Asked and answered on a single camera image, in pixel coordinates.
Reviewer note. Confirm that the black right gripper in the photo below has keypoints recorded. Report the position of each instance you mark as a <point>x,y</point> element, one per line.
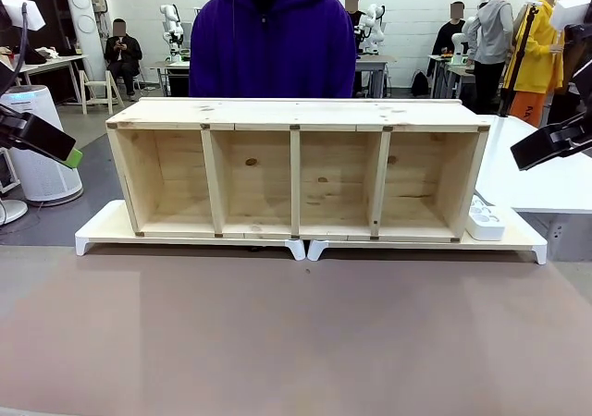
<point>550,143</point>

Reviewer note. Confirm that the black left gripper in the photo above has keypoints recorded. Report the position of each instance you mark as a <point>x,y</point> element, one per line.
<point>37,134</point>

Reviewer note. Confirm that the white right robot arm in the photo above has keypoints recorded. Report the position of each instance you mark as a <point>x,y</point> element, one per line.
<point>573,10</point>

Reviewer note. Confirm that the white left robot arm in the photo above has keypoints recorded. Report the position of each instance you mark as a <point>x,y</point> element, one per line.
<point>28,14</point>

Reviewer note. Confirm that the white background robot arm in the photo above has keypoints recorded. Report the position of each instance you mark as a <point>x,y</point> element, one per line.
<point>460,46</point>
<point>373,28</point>
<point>172,30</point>

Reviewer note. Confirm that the white cylindrical air purifier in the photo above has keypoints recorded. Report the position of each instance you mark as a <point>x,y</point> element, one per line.
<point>41,175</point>

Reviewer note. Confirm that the white side table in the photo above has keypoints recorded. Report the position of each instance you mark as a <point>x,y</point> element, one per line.
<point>513,185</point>

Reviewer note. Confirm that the wooden folding stool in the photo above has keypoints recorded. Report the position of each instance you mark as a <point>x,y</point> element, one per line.
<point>94,88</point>

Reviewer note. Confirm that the white-legged wooden riser stand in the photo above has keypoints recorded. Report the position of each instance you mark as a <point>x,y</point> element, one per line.
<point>513,242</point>
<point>106,231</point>

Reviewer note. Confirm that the white round fan base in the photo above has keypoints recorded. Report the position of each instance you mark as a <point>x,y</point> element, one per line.
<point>11,210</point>

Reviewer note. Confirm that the mannequin in yellow hoodie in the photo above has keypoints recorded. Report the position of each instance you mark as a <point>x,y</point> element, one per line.
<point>538,60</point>

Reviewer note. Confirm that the black tripod stand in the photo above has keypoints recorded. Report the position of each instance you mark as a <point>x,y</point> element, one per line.
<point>518,60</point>

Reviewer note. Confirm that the cluttered white background table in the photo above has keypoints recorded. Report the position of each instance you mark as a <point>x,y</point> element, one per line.
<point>51,60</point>

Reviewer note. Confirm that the white power strip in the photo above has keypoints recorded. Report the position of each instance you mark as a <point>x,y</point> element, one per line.
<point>485,224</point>

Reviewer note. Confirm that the seated person in black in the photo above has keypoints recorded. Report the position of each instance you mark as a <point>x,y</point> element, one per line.
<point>122,53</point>

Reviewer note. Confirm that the mannequin in grey hoodie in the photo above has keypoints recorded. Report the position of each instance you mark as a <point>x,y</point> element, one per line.
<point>495,32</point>

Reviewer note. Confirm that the grey background work table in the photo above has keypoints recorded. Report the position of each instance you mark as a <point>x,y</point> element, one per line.
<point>168,67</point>
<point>374,61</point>

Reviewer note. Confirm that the white tower air conditioner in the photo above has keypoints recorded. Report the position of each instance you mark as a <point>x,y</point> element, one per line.
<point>83,23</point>

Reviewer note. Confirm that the black backpack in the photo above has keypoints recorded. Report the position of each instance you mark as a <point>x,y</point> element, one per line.
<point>419,84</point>

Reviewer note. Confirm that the standing person black sweater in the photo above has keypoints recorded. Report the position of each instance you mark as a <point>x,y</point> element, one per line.
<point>446,37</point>

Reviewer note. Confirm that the four-compartment pine wood shelf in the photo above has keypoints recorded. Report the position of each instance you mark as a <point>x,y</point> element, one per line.
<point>296,111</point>

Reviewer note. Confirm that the person in purple hoodie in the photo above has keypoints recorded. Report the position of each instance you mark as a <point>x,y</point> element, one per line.
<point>273,41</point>

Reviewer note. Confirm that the standing person in dark clothes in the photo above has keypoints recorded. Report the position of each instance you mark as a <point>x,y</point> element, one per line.
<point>356,16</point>

